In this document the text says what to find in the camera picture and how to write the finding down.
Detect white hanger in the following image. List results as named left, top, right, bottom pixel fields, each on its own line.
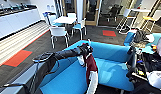
left=84, top=38, right=94, bottom=68

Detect red jacket with white sleeves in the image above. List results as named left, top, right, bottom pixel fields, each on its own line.
left=77, top=53, right=100, bottom=94

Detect white chair with teal seat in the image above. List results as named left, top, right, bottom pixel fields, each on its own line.
left=47, top=14, right=60, bottom=27
left=71, top=19, right=88, bottom=41
left=66, top=12, right=78, bottom=19
left=49, top=25, right=70, bottom=50

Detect blue sofa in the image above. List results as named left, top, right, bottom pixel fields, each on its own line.
left=39, top=39, right=135, bottom=94

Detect white square table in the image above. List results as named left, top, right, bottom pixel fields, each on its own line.
left=53, top=15, right=78, bottom=28

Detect wood framed glass door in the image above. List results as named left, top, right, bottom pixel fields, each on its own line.
left=84, top=0, right=102, bottom=27
left=61, top=0, right=78, bottom=16

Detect black office chair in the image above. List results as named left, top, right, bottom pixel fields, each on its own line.
left=105, top=4, right=120, bottom=22

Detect white high stool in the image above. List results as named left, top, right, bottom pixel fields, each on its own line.
left=154, top=9, right=161, bottom=23
left=115, top=8, right=134, bottom=35

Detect black bag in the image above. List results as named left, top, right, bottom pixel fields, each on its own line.
left=132, top=28, right=150, bottom=44

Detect black equipment cart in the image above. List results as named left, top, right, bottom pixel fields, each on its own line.
left=125, top=44, right=161, bottom=94

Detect white high table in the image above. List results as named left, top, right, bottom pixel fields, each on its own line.
left=129, top=7, right=152, bottom=14

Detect white kitchen counter cabinets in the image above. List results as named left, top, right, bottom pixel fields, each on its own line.
left=0, top=7, right=42, bottom=42

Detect yellow high stool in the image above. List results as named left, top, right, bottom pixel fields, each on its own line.
left=141, top=13, right=161, bottom=33

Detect white round object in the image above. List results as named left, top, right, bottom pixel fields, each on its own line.
left=145, top=70, right=161, bottom=91

